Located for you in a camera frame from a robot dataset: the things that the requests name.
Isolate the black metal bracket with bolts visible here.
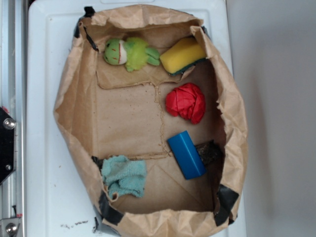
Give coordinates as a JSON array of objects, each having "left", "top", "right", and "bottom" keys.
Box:
[{"left": 0, "top": 107, "right": 16, "bottom": 185}]

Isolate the aluminium frame rail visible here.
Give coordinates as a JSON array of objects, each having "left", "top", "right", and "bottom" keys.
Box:
[{"left": 0, "top": 0, "right": 29, "bottom": 237}]

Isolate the red crumpled cloth ball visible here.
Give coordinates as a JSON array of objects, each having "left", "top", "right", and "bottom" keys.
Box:
[{"left": 165, "top": 83, "right": 206, "bottom": 124}]

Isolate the light blue terry cloth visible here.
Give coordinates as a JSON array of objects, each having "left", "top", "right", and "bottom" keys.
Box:
[{"left": 101, "top": 155, "right": 147, "bottom": 200}]

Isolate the green plush frog toy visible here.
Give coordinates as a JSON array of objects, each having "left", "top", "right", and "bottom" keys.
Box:
[{"left": 103, "top": 37, "right": 160, "bottom": 72}]

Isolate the brown paper bag tray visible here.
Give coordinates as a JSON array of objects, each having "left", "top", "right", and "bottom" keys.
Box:
[{"left": 54, "top": 4, "right": 248, "bottom": 237}]

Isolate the dark brown wooden block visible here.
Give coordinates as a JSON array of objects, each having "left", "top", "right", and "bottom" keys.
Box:
[{"left": 195, "top": 140, "right": 223, "bottom": 166}]

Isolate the white plastic tray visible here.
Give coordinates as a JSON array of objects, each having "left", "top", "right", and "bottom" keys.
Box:
[{"left": 25, "top": 0, "right": 247, "bottom": 237}]

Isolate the yellow sponge with green pad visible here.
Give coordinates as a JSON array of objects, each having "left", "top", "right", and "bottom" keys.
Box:
[{"left": 160, "top": 37, "right": 206, "bottom": 75}]

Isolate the blue rectangular block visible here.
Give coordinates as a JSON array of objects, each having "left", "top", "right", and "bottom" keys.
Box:
[{"left": 167, "top": 131, "right": 207, "bottom": 180}]

